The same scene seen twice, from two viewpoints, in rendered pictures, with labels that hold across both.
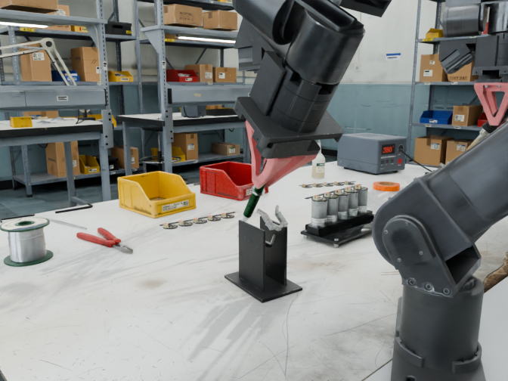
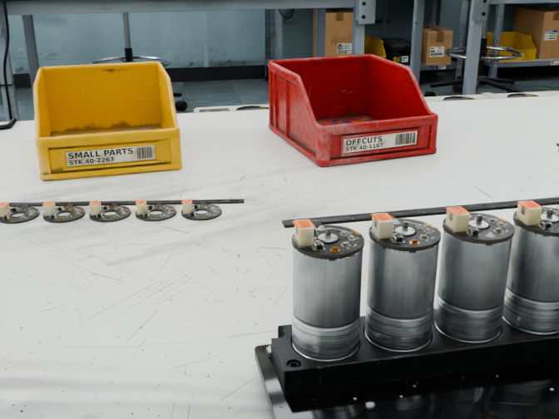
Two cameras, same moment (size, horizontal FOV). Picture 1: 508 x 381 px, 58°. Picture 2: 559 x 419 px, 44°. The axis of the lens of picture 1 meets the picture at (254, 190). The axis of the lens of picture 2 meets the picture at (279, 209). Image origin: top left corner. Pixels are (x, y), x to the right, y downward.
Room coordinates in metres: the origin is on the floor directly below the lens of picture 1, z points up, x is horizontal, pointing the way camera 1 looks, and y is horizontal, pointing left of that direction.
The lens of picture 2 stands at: (0.50, -0.20, 0.91)
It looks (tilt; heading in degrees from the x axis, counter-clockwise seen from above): 22 degrees down; 32
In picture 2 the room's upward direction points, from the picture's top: straight up
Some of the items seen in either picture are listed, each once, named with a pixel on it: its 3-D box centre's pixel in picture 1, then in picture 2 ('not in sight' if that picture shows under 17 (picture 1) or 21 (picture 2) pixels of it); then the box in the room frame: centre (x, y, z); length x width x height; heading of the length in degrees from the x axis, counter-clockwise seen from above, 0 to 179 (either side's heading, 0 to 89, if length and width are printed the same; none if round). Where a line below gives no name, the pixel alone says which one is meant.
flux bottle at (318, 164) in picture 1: (318, 158); not in sight; (1.17, -0.17, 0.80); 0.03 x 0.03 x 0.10
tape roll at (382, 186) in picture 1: (385, 186); not in sight; (1.04, -0.31, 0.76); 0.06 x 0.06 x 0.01
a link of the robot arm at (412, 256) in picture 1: (433, 244); not in sight; (0.36, -0.15, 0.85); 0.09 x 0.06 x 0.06; 141
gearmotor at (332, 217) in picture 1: (329, 211); (400, 293); (0.71, -0.12, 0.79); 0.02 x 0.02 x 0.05
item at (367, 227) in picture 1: (348, 228); (485, 386); (0.72, -0.15, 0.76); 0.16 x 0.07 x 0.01; 134
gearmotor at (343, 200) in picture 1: (340, 207); (471, 286); (0.73, -0.14, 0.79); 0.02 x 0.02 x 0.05
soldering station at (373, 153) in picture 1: (370, 153); not in sight; (1.28, -0.33, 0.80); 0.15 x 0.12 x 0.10; 33
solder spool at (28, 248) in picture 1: (26, 240); not in sight; (0.60, 0.31, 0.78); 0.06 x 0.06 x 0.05
